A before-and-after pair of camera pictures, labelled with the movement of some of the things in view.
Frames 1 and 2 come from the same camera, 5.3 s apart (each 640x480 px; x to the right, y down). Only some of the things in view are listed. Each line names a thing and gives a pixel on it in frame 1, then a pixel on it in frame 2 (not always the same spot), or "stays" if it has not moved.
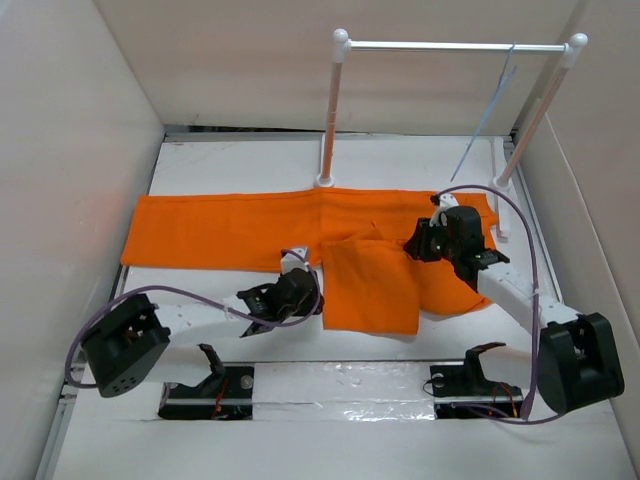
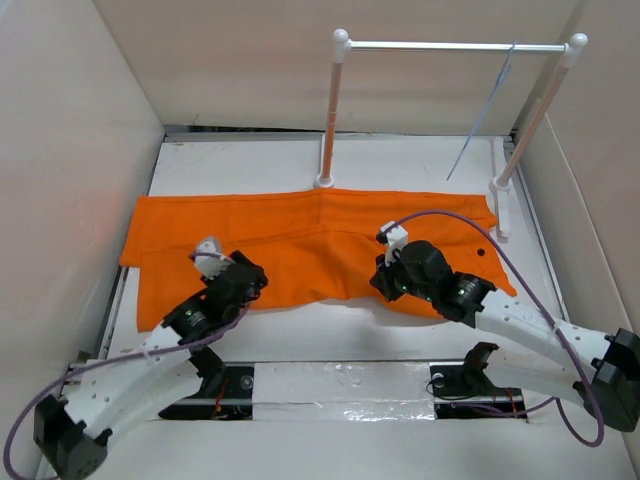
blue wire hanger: [498, 92] stays
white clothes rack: [572, 49] stays
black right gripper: [418, 248] to [382, 276]
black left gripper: [309, 304] to [258, 284]
